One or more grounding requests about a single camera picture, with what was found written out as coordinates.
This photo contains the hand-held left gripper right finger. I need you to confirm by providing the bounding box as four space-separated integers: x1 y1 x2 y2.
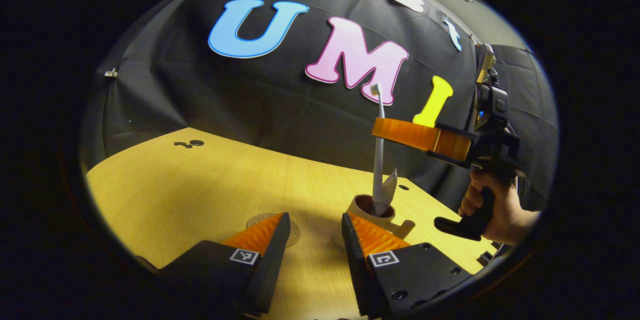
341 212 473 319

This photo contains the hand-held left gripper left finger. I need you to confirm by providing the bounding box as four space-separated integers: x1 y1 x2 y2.
159 212 292 316

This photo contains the white toothbrush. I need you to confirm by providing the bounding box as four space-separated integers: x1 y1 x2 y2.
370 83 386 203

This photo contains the round wooden coaster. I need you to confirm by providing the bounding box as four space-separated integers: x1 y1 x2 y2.
246 213 301 248

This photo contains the white toothpaste tube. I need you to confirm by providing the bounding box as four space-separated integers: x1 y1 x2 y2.
381 169 399 216

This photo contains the beige cup with handle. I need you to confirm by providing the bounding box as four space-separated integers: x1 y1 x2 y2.
347 194 416 241

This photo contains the yellow wooden desktop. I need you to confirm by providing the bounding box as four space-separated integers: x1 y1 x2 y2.
85 127 498 320

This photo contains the black backdrop cloth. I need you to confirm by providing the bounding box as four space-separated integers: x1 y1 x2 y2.
80 0 560 211

